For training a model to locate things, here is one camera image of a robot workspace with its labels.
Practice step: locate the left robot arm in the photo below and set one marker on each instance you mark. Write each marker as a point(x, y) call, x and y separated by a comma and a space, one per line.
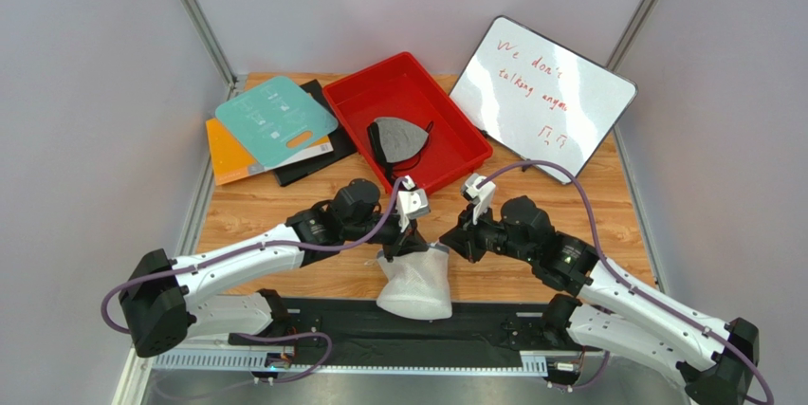
point(169, 300)

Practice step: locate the black folder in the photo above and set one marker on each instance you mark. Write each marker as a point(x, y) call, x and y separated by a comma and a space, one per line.
point(342, 145)

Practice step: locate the orange folder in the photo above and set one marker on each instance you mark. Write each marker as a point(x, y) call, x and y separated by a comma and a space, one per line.
point(231, 161)

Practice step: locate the red plastic tray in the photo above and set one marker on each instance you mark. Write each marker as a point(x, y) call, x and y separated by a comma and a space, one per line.
point(401, 87)

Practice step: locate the white mesh laundry bag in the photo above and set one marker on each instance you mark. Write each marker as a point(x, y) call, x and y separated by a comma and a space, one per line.
point(418, 285)

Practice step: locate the grey black bra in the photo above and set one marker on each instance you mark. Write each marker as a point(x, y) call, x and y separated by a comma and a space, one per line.
point(397, 144)

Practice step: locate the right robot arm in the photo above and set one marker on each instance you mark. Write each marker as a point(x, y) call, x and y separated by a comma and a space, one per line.
point(601, 305)

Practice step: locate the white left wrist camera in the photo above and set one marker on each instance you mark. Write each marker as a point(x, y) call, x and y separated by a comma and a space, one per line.
point(411, 202)

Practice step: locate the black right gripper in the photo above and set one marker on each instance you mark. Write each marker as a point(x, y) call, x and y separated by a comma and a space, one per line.
point(470, 239)

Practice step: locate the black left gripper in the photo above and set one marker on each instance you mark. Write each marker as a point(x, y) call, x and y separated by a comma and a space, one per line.
point(405, 243)

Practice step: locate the white whiteboard with writing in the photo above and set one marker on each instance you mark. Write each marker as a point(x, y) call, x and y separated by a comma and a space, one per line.
point(539, 99)

